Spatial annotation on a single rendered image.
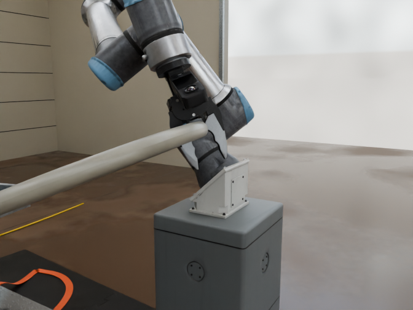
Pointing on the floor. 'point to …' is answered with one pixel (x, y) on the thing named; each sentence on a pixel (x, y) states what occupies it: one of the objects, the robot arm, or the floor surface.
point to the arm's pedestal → (218, 258)
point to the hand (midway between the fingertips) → (209, 158)
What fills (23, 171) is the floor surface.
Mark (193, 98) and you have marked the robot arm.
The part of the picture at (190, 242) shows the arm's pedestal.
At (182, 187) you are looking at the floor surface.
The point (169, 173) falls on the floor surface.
